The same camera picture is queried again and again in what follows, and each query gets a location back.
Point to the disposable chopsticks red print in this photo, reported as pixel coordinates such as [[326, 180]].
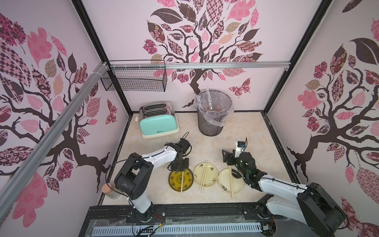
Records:
[[231, 182]]

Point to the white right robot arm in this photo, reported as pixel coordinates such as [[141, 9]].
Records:
[[308, 204]]

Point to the mint green toaster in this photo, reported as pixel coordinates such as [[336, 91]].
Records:
[[157, 120]]

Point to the white slotted cable duct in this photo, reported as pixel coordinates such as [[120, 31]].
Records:
[[175, 230]]

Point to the aluminium frame bar back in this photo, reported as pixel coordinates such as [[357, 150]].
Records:
[[184, 66]]

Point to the black wire wall basket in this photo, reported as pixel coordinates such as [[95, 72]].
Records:
[[136, 75]]

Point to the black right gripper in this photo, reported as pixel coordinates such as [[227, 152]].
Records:
[[230, 158]]

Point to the cream middle plate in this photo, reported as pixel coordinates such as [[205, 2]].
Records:
[[211, 177]]

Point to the black mesh trash bin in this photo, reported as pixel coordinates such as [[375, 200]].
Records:
[[213, 118]]

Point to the aluminium frame bar left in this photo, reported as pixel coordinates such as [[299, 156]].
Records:
[[19, 180]]

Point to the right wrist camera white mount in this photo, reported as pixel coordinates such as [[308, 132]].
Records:
[[240, 147]]

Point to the clear plastic bin liner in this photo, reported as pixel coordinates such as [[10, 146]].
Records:
[[214, 106]]

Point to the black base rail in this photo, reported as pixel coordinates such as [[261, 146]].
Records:
[[159, 212]]

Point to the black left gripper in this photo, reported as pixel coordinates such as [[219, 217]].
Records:
[[175, 168]]

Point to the cream right plate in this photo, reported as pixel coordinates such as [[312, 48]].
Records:
[[224, 181]]

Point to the dark green yellow plate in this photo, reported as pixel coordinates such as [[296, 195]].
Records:
[[175, 180]]

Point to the aluminium frame bar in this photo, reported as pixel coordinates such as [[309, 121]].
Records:
[[19, 180], [184, 66]]

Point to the cream plate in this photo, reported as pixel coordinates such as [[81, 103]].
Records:
[[224, 181], [211, 177]]

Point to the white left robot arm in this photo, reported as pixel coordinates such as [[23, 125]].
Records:
[[134, 175]]

